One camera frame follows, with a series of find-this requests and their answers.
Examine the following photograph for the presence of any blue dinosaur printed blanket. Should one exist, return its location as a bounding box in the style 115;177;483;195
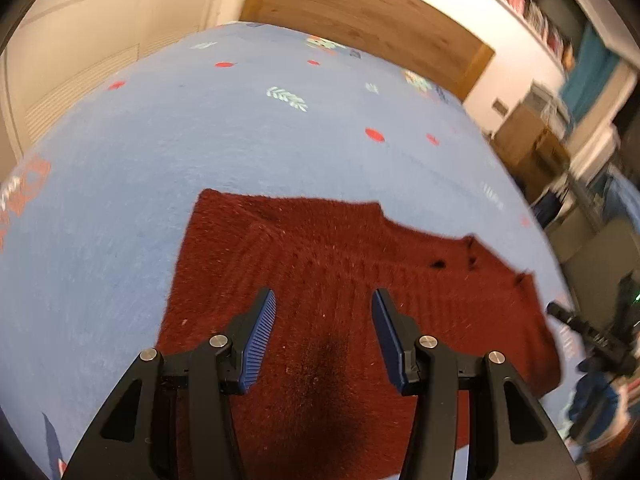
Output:
0;21;576;480

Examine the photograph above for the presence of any wooden bed headboard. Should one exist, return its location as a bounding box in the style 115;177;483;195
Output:
240;0;496;102

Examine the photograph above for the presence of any teal curtain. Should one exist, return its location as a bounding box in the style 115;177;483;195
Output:
559;22;621;123

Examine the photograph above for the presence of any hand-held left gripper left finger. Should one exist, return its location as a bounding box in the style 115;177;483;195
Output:
62;287;277;480

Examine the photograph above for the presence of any white storage box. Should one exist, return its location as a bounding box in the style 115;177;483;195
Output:
525;82;566;121

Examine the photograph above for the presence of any wooden cabinet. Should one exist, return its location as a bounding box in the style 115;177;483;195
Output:
492;105;571;196

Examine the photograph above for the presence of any dark red knitted sweater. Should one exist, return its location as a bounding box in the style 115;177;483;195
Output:
155;188;563;480

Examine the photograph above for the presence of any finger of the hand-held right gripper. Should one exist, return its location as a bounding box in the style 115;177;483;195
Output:
546;301;632;363

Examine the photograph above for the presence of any white wardrobe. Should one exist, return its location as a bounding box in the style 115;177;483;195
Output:
0;0;261;161

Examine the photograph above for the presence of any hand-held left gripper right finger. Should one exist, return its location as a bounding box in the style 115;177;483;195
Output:
371;288;583;480

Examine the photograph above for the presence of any row of books on shelf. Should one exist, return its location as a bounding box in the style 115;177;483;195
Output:
460;0;576;68

